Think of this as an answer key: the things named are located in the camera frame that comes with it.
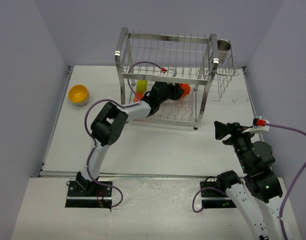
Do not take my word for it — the orange bowl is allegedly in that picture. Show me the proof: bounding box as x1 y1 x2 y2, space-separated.
179 83 191 99
134 92 143 102

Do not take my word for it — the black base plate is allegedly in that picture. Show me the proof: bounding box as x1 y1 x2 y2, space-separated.
200 176 236 209
65 181 112 209

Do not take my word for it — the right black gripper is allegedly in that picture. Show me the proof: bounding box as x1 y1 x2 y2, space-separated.
213 120 255 171

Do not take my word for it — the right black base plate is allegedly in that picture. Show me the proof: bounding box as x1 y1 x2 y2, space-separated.
200 176 236 209

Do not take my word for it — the lime green bowl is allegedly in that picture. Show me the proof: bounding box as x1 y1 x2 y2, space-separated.
136 80 148 94

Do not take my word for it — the steel two-tier dish rack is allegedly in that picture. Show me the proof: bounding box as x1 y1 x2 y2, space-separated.
114 27 220 131

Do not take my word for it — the yellow bowl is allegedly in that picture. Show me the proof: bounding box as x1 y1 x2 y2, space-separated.
68 84 89 104

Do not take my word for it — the white floral bowl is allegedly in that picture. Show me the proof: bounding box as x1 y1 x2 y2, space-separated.
70 96 90 107

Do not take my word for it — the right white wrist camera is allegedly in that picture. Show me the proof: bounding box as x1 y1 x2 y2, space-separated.
242 116 270 134

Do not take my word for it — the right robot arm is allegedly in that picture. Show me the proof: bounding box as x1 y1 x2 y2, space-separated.
214 117 293 240

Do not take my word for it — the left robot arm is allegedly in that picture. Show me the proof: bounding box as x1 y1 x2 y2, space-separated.
76 80 190 197

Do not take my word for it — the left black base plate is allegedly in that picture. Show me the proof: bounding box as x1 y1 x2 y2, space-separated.
65 181 112 209

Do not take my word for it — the steel utensil cup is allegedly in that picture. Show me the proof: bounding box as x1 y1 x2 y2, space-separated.
217 39 231 65

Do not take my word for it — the wire cutlery basket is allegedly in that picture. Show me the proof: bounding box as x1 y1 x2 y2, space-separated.
211 49 236 101

